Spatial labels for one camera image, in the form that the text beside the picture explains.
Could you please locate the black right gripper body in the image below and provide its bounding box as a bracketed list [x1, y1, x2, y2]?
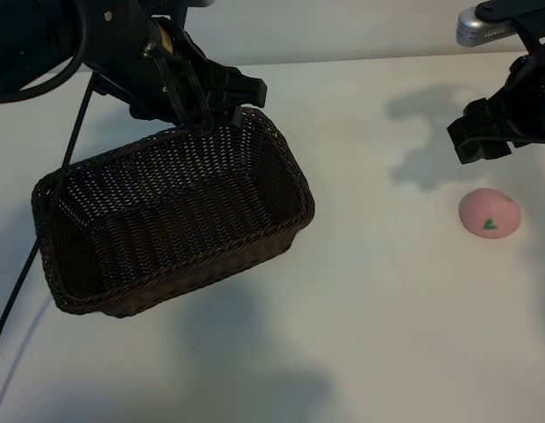
[446, 38, 545, 166]

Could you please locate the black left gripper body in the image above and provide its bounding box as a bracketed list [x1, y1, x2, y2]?
[95, 7, 269, 129]

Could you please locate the pink peach with green mark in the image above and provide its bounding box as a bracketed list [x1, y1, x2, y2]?
[458, 187, 522, 240]

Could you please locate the dark brown wicker basket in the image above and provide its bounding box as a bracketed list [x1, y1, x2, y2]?
[31, 105, 316, 319]

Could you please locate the thin black camera cable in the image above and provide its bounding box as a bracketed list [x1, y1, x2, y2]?
[151, 26, 214, 133]

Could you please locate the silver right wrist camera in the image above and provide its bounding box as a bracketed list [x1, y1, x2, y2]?
[455, 7, 522, 47]

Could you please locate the black right camera bracket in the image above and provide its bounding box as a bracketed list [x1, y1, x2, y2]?
[474, 0, 545, 61]

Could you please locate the smooth black arm cable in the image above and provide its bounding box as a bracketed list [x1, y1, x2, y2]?
[14, 0, 88, 96]

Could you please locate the black braided cable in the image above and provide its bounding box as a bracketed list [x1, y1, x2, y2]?
[0, 72, 97, 360]

